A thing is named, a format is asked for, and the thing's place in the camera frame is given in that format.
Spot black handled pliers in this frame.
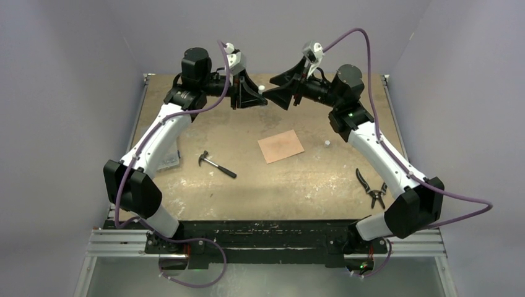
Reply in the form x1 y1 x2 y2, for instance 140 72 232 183
355 168 388 210

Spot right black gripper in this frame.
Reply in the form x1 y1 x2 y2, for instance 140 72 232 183
263 56 342 110

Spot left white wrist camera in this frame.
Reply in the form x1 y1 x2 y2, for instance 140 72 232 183
223 43 246 76

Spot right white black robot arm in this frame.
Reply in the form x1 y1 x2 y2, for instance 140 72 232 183
263 58 444 252

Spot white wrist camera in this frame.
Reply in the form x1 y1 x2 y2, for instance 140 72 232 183
223 43 246 76
302 40 324 78

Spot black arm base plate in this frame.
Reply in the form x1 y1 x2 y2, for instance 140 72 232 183
145 220 388 269

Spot small black hammer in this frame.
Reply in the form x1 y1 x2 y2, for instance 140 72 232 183
198 150 237 179

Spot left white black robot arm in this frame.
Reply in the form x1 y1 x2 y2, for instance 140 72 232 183
103 43 267 253

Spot brown envelope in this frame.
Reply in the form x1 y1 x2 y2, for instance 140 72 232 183
258 130 305 164

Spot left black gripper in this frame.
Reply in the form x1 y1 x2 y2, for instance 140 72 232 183
200 69 267 110

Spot clear plastic organizer box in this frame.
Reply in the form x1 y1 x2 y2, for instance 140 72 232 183
157 142 181 171

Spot aluminium frame rail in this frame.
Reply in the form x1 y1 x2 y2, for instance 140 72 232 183
87 230 447 257

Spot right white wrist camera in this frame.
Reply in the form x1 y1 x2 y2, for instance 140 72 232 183
302 40 324 78

